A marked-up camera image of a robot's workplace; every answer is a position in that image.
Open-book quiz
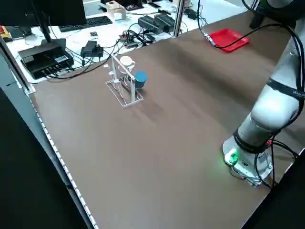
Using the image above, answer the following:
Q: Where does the blue enamel cup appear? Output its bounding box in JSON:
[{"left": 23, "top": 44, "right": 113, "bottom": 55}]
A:
[{"left": 133, "top": 70, "right": 148, "bottom": 89}]

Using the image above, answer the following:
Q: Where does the white cup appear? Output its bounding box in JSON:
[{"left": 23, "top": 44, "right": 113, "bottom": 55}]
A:
[{"left": 119, "top": 55, "right": 137, "bottom": 72}]

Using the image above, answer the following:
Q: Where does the red plastic tray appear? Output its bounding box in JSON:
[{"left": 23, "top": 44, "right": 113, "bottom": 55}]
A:
[{"left": 209, "top": 28, "right": 251, "bottom": 53}]

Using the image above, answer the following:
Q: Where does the black power supply brick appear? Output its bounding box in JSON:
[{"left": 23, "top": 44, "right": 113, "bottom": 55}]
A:
[
  {"left": 137, "top": 15, "right": 160, "bottom": 34},
  {"left": 153, "top": 13, "right": 176, "bottom": 33}
]

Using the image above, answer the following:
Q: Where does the black power adapter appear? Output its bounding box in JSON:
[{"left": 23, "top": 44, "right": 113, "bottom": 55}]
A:
[
  {"left": 186, "top": 8, "right": 199, "bottom": 21},
  {"left": 80, "top": 40, "right": 105, "bottom": 60}
]

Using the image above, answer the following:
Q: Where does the light wooden box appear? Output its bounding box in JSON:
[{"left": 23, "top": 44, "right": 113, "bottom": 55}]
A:
[{"left": 105, "top": 0, "right": 127, "bottom": 21}]

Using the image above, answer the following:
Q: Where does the black keyboard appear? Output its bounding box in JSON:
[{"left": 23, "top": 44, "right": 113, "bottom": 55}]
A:
[{"left": 59, "top": 16, "right": 113, "bottom": 33}]

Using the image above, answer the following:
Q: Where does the black docking box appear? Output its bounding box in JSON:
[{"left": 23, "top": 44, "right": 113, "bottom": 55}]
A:
[{"left": 17, "top": 42, "right": 75, "bottom": 80}]

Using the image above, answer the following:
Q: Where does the black monitor stand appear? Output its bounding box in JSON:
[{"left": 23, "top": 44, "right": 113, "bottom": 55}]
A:
[{"left": 30, "top": 0, "right": 67, "bottom": 50}]

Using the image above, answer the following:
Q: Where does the black computer monitor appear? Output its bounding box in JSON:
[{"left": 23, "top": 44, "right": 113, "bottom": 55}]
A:
[{"left": 0, "top": 0, "right": 87, "bottom": 27}]

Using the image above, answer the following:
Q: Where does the black notebook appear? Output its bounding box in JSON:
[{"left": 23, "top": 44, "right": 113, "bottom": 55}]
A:
[{"left": 10, "top": 27, "right": 26, "bottom": 41}]

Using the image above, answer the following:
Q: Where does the white wire cup rack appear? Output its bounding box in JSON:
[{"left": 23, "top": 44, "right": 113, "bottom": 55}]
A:
[{"left": 103, "top": 54, "right": 144, "bottom": 109}]

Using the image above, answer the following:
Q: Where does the cable hub with plugs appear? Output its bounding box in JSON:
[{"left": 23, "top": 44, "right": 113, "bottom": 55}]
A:
[{"left": 119, "top": 33, "right": 140, "bottom": 50}]

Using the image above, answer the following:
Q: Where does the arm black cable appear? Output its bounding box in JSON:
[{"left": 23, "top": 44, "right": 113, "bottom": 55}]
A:
[{"left": 197, "top": 0, "right": 305, "bottom": 72}]

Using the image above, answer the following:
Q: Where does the aluminium frame post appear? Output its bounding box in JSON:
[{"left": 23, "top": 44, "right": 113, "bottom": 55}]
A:
[{"left": 172, "top": 0, "right": 186, "bottom": 39}]

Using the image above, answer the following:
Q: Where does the aluminium table frame rail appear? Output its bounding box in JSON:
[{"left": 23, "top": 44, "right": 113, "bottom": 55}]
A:
[{"left": 0, "top": 35, "right": 37, "bottom": 94}]

